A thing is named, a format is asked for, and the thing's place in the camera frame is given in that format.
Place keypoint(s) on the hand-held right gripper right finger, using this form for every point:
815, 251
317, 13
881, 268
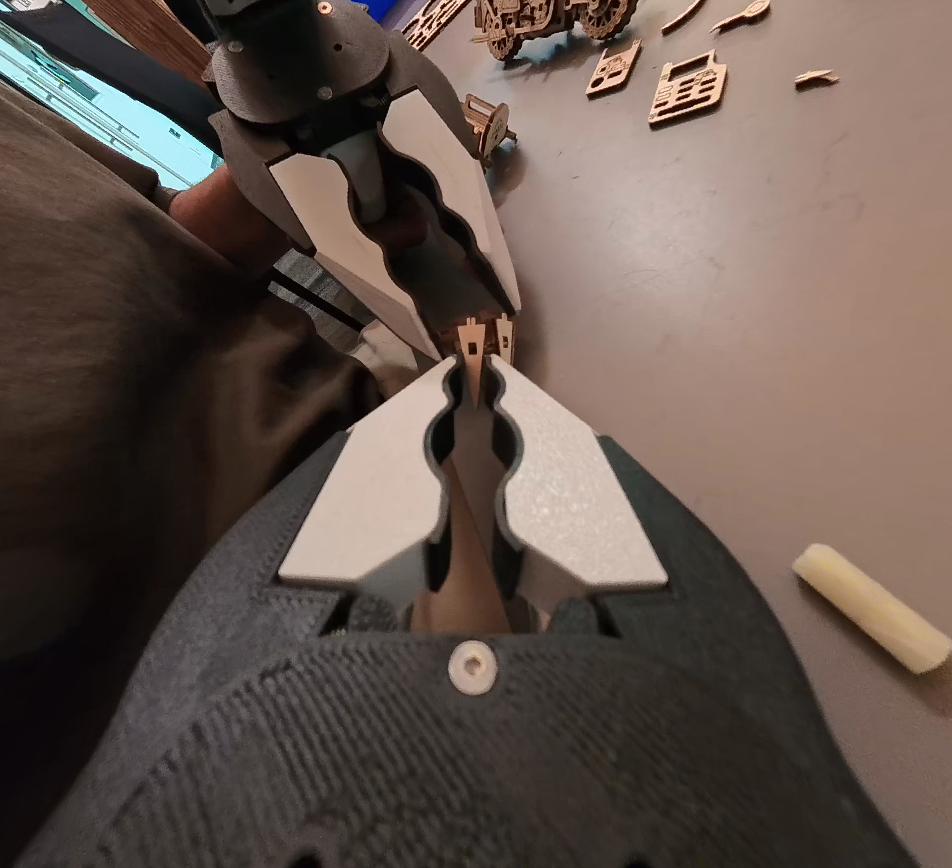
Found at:
580, 511

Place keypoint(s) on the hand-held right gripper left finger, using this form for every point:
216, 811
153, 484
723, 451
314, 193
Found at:
364, 511

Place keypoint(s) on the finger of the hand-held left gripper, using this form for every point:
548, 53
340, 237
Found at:
335, 228
454, 176

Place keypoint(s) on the small wooden wedge piece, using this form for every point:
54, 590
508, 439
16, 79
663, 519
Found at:
472, 362

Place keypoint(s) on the person's left forearm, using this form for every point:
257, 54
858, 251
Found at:
219, 214

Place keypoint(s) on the grey desk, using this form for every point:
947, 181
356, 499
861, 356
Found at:
744, 362

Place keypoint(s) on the person's left hand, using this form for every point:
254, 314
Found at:
407, 225

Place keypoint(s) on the small wooden wheel assembly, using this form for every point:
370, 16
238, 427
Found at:
489, 124

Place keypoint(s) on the person's beige pants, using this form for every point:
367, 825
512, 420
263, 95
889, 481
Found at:
387, 355

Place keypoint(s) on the small wooden rectangular panel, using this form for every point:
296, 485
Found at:
613, 69

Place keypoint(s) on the wooden keypad-like panel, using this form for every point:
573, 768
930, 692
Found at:
688, 91

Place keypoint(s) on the person's brown shirt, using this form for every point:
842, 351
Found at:
111, 362

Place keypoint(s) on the curved wooden piece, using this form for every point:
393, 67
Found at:
688, 2

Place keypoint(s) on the cream wax stick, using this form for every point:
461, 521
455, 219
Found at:
870, 608

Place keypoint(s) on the spoon-shaped wooden piece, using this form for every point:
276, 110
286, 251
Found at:
740, 17

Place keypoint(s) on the tiny wooden fragment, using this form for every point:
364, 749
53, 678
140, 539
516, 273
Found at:
816, 77

